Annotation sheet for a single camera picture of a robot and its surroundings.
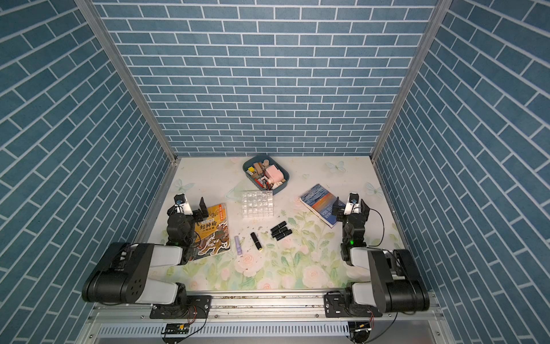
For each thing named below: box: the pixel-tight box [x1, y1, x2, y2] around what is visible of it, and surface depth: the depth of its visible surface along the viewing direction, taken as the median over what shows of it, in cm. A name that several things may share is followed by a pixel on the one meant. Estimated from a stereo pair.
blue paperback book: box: [300, 183, 346, 229], surface depth 101 cm
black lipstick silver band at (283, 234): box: [275, 229, 293, 241], surface depth 91 cm
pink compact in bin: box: [265, 164, 284, 184], surface depth 107 cm
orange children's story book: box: [189, 203, 232, 261], surface depth 92 cm
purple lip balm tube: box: [234, 235, 243, 256], surface depth 90 cm
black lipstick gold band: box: [250, 232, 263, 251], surface depth 90 cm
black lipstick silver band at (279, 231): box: [270, 226, 289, 237], surface depth 93 cm
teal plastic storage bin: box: [242, 155, 291, 196], surface depth 109 cm
